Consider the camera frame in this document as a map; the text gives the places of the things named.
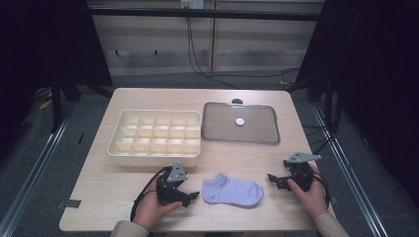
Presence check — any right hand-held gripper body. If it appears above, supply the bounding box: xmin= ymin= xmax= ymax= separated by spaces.
xmin=283 ymin=151 xmax=322 ymax=193

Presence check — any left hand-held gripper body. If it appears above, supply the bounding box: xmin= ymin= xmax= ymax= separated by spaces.
xmin=156 ymin=161 xmax=192 ymax=208

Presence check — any lavender ankle sock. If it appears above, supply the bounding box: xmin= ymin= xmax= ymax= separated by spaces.
xmin=201 ymin=172 xmax=265 ymax=209

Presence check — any white divided storage box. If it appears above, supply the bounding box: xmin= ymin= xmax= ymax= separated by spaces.
xmin=107 ymin=109 xmax=203 ymax=168

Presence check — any person's left hand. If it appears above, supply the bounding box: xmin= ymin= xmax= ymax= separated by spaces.
xmin=132 ymin=180 xmax=184 ymax=231

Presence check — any person's right hand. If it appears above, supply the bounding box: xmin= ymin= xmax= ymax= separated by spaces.
xmin=287 ymin=163 xmax=330 ymax=220

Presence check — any clear grey lid white knob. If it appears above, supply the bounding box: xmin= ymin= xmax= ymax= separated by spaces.
xmin=201 ymin=101 xmax=282 ymax=145

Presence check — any black metal stand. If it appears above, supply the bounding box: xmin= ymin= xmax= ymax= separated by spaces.
xmin=285 ymin=75 xmax=337 ymax=126
xmin=48 ymin=75 xmax=115 ymax=134

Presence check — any dark curtain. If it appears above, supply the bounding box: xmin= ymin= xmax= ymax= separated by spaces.
xmin=0 ymin=0 xmax=113 ymax=156
xmin=294 ymin=0 xmax=419 ymax=205

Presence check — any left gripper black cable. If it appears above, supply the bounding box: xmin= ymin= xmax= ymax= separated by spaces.
xmin=129 ymin=165 xmax=173 ymax=222

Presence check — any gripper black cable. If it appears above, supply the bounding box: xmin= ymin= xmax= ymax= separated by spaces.
xmin=311 ymin=170 xmax=332 ymax=208
xmin=129 ymin=165 xmax=173 ymax=222

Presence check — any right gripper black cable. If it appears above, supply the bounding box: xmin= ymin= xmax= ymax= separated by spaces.
xmin=311 ymin=170 xmax=332 ymax=208

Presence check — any black floor cable bundle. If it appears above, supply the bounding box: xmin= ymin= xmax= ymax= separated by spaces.
xmin=302 ymin=121 xmax=334 ymax=156

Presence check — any metal floor rail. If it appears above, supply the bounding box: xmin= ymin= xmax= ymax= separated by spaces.
xmin=310 ymin=103 xmax=389 ymax=237
xmin=0 ymin=98 xmax=78 ymax=237

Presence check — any black hanging wall cable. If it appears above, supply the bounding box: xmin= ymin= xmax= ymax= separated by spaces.
xmin=186 ymin=17 xmax=240 ymax=90

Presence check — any black horizontal frame bar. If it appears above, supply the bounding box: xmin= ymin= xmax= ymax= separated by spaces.
xmin=87 ymin=7 xmax=325 ymax=23

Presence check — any white wall socket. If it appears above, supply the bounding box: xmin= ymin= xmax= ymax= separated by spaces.
xmin=180 ymin=0 xmax=206 ymax=10

